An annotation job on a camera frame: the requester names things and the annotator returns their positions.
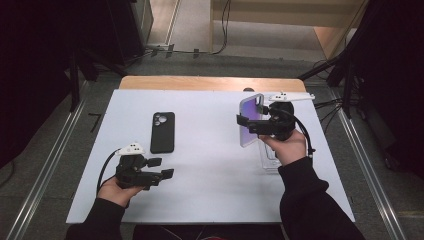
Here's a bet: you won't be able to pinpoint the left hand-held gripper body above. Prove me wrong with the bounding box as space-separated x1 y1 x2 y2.
114 142 164 191

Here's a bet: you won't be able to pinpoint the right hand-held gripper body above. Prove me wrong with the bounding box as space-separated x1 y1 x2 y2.
248 92 316 142

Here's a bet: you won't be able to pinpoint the iridescent phone case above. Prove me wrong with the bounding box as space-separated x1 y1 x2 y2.
238 93 266 148

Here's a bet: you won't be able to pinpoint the black phone case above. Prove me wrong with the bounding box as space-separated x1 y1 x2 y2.
149 111 176 155

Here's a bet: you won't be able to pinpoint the clear plastic rack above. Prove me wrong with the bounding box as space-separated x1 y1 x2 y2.
256 99 299 174

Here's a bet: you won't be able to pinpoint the person's left hand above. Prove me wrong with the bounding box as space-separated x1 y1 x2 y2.
97 175 146 208

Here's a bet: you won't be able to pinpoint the person's right hand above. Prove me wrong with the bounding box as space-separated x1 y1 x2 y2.
258 128 308 167

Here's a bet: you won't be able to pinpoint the white board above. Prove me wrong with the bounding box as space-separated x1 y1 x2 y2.
65 89 356 225

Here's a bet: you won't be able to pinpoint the wooden table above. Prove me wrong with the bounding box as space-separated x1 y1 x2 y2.
118 75 307 94

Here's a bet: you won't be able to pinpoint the black metal stand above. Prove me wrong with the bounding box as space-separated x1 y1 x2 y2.
68 46 129 113
298 49 358 119

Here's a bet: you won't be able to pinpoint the beige wooden shelf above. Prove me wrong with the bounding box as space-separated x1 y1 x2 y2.
209 0 369 59

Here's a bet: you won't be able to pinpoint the dark curtain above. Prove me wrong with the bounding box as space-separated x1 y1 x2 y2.
0 0 148 168
346 0 424 178

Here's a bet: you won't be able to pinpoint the grey cabinet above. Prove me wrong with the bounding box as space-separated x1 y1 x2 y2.
131 0 154 46

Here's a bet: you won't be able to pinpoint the right hand-held gripper cable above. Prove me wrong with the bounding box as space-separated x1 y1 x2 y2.
274 106 317 159

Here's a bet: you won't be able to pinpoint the hand-held gripper cable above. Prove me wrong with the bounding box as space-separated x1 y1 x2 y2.
274 106 317 159
95 149 121 198

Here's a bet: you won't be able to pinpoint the left hand-held gripper cable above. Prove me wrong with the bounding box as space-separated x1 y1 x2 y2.
95 149 121 198

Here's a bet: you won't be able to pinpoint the black floor cables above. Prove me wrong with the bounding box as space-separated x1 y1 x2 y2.
314 98 344 134

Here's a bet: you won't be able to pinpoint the black hanging cable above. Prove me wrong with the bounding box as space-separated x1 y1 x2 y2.
209 0 233 56

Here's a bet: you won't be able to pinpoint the aluminium floor rail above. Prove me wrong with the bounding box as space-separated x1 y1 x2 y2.
329 89 408 240
4 81 89 240

